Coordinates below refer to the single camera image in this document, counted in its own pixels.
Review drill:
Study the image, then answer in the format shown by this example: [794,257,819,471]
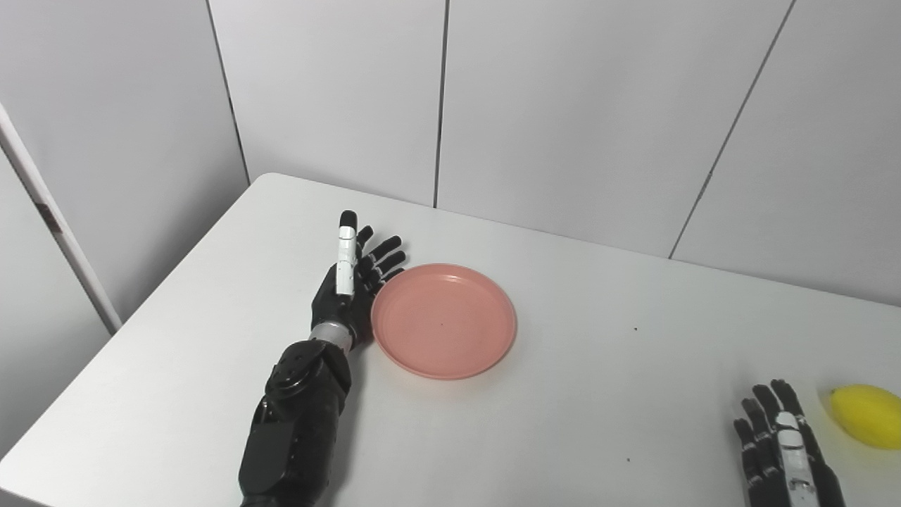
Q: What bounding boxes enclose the pink round plate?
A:
[371,263,518,381]

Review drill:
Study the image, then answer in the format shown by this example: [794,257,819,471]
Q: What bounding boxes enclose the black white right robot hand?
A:
[733,380,847,507]

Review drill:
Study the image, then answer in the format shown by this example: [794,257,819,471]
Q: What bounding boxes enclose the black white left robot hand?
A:
[311,210,408,349]

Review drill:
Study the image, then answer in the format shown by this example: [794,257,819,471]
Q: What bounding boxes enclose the white partition post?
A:
[0,102,124,335]

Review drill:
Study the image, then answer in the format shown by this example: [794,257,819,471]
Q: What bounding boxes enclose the yellow lemon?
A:
[828,384,901,451]

